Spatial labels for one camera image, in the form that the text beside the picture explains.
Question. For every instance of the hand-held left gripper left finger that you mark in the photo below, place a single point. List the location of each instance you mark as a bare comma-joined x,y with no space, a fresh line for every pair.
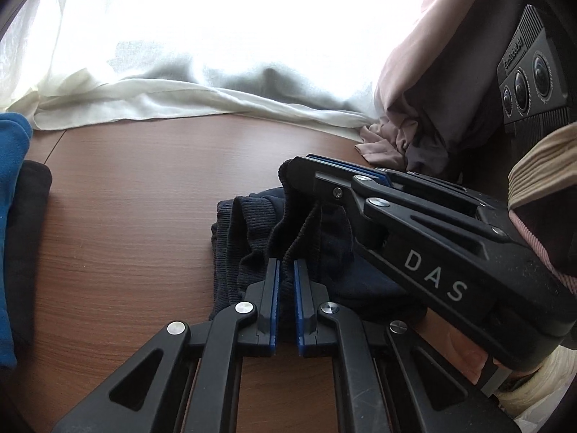
272,302

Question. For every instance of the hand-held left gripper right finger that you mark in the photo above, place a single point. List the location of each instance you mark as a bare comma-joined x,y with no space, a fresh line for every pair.
300,306

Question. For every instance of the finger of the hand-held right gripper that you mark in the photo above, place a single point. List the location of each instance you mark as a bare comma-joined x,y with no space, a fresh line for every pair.
342,189
432,189

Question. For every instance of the navy blue pants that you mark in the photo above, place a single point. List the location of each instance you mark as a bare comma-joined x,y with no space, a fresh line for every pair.
266,243

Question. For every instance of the crumpled pale pink cloth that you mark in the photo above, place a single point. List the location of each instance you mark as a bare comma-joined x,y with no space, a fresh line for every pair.
383,144

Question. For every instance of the dusty pink curtain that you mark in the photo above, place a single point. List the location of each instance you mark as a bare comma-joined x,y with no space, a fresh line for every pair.
432,76

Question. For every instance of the white fabric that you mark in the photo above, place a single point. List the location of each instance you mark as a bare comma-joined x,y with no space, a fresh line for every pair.
536,397

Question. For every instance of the white sheer curtain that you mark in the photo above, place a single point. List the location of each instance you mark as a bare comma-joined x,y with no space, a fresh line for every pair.
180,99

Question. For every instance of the folded black garment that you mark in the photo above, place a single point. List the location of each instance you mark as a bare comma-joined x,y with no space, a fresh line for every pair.
31,243

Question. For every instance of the folded blue garment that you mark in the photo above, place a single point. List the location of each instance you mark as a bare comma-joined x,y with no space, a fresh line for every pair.
9,234

